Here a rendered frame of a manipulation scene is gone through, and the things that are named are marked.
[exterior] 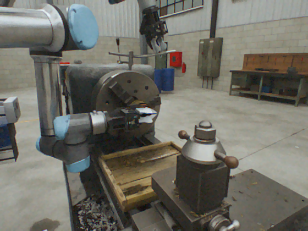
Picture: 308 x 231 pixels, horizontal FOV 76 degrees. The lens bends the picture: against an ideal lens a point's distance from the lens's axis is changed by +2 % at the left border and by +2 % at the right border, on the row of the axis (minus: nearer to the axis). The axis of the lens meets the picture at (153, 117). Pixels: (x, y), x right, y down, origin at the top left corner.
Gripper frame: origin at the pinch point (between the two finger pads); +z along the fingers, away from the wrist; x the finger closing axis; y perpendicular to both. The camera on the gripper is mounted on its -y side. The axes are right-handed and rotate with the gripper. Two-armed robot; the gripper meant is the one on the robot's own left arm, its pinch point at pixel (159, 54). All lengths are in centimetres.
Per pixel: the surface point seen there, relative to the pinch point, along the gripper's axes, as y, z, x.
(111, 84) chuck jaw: 7.5, 2.6, -29.3
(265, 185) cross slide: 62, 31, -14
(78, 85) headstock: -9.6, 0.5, -40.0
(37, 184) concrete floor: -129, 98, -114
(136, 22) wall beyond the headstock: -1075, -36, 490
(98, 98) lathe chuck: 5.9, 6.0, -36.4
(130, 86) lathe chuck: 5.9, 6.8, -21.7
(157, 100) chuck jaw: 9.5, 17.2, -12.8
